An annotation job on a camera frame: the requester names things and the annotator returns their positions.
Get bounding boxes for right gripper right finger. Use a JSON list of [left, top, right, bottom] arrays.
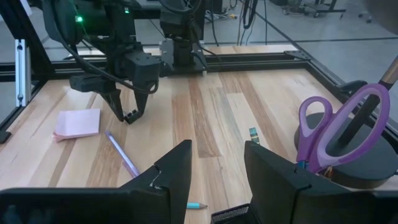
[[244, 141, 398, 224]]

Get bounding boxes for brown pen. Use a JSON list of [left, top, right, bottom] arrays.
[[323, 166, 336, 180]]

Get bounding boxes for black binder clip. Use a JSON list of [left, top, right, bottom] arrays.
[[123, 109, 140, 125]]

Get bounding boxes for silver aluminium profile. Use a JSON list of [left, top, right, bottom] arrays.
[[14, 39, 32, 107]]

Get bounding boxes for purple handled scissors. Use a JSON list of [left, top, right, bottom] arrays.
[[295, 83, 391, 175]]

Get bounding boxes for black aluminium table frame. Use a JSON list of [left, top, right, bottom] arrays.
[[0, 0, 398, 146]]

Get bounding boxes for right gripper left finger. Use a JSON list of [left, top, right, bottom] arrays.
[[0, 139, 193, 224]]

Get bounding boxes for purple pen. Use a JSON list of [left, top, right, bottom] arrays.
[[104, 129, 141, 179]]

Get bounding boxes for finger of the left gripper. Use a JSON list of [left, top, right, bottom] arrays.
[[133, 82, 156, 118], [101, 89, 126, 123]]

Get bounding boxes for pink sticky note pad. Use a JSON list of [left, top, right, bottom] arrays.
[[52, 108, 102, 143]]

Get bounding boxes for black mesh desk organizer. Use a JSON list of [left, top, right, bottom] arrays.
[[211, 203, 259, 224]]

